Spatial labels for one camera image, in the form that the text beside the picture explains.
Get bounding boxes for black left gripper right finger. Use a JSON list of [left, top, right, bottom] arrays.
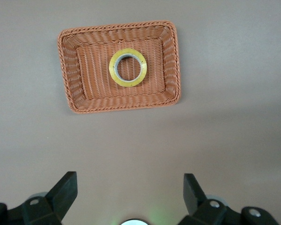
[[179, 173, 278, 225]]

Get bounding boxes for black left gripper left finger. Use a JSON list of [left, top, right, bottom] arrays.
[[0, 172, 78, 225]]

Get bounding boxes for brown table cloth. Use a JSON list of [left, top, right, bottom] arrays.
[[0, 0, 281, 225]]

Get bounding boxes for yellow tape roll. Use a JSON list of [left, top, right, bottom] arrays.
[[108, 48, 148, 88]]

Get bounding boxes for brown woven basket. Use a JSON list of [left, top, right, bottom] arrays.
[[57, 20, 181, 115]]

